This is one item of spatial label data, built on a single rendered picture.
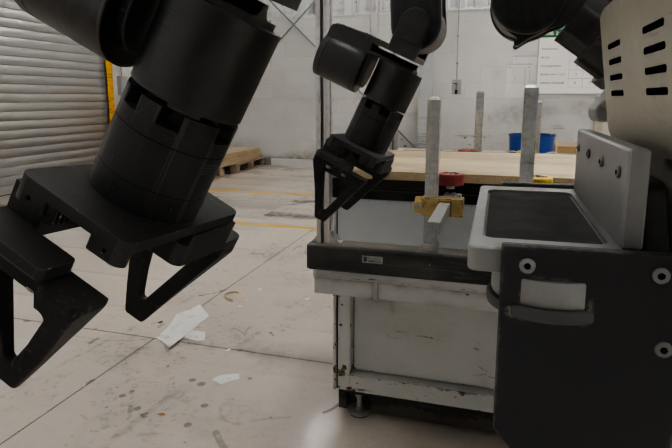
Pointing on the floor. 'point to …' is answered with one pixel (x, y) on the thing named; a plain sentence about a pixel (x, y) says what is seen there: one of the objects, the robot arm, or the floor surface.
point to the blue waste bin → (540, 142)
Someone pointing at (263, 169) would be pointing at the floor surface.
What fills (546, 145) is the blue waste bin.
